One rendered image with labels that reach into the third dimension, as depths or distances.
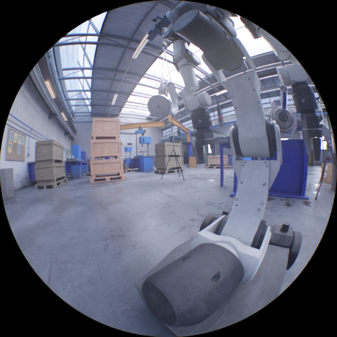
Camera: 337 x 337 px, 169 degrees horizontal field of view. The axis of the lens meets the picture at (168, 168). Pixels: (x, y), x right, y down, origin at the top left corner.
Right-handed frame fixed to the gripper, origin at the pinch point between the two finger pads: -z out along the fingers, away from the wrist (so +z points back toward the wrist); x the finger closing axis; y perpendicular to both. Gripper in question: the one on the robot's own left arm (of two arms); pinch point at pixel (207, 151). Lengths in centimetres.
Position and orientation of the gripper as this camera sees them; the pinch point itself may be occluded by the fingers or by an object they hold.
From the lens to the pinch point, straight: 52.8
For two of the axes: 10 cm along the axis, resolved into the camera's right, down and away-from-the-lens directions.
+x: 7.8, -2.7, 5.6
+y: -5.9, -0.3, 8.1
